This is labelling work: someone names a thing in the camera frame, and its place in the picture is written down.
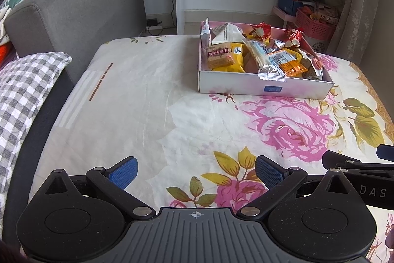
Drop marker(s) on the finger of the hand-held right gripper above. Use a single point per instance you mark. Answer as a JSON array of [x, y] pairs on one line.
[[386, 152], [369, 183]]

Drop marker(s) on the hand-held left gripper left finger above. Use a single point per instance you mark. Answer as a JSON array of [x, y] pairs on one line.
[[123, 172]]

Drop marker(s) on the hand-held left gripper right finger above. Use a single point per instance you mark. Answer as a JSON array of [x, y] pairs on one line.
[[269, 170]]

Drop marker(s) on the pink-lined cardboard box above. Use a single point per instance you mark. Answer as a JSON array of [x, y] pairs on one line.
[[234, 84]]

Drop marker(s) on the white and orange packet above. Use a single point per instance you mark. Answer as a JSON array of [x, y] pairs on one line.
[[283, 64]]

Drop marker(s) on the gold foil packet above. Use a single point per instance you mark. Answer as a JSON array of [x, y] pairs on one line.
[[250, 62]]

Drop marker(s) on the pecan picture snack packet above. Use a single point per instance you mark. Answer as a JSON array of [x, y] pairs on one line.
[[314, 65]]

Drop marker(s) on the clear blue bread packet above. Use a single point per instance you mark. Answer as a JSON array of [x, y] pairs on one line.
[[257, 53]]

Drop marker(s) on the yellow packet with blue picture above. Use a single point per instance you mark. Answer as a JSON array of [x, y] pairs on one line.
[[277, 45]]

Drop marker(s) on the brown cracker packet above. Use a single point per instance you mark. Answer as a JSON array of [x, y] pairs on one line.
[[218, 55]]

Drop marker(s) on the large red printed packet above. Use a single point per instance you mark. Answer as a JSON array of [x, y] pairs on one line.
[[295, 36]]

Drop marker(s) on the small red candy packet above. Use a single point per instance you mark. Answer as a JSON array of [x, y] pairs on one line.
[[260, 30]]

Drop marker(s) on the white triangular text packet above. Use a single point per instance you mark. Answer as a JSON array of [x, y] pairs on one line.
[[227, 33]]

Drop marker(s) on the white packet with red label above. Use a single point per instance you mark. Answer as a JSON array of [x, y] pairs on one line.
[[205, 32]]

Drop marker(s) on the yellow cake packet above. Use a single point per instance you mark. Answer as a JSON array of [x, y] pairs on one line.
[[235, 64], [297, 54]]

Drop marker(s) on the grey checked pillow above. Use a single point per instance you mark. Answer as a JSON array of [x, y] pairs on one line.
[[27, 102]]

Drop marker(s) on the large pink basket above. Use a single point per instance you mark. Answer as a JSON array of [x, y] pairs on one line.
[[315, 25]]

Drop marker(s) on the grey sofa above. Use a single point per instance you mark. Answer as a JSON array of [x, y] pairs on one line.
[[86, 10]]

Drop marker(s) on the red cloth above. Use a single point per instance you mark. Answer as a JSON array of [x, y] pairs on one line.
[[5, 55]]

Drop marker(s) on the blue storage box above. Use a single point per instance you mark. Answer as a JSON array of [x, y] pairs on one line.
[[289, 4]]

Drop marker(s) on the white floral cloth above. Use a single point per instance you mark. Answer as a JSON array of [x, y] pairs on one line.
[[4, 22]]

